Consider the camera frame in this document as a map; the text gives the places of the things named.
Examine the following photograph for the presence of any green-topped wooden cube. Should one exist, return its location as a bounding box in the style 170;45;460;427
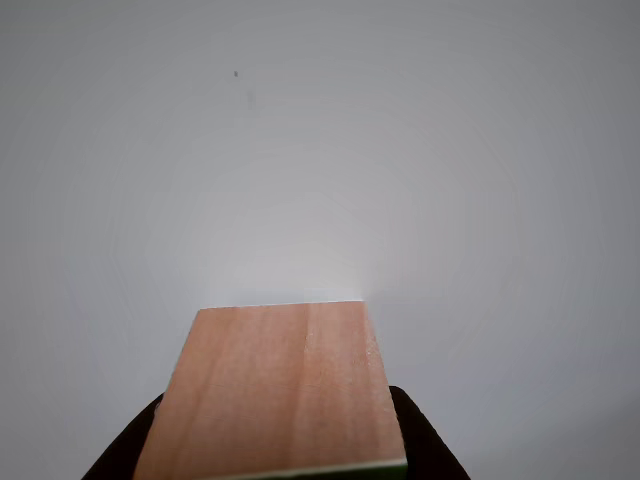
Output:
131;299;410;480

